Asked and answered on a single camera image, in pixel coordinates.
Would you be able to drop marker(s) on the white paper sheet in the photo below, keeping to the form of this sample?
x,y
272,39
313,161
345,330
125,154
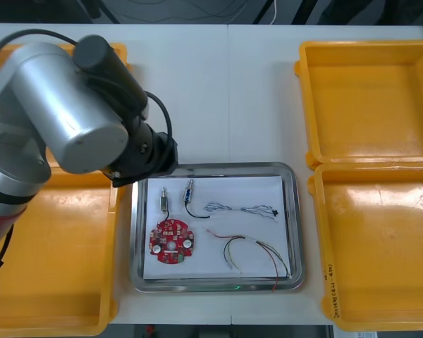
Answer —
x,y
239,190

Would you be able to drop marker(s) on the small metal solenoid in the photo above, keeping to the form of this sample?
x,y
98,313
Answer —
x,y
163,202

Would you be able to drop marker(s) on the silver-grey and black left arm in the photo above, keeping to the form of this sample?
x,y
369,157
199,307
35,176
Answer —
x,y
63,105

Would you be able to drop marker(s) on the yellow-orange plastic bin with handwriting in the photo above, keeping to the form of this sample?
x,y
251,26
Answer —
x,y
377,246

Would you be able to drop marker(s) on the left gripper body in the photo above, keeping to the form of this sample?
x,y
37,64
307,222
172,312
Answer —
x,y
164,155

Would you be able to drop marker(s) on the metal solenoid with blue label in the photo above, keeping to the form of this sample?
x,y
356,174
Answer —
x,y
187,194

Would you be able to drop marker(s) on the round red circuit board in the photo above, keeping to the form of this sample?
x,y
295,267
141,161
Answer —
x,y
171,241

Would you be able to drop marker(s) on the steel tray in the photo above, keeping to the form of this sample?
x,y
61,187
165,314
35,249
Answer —
x,y
298,229

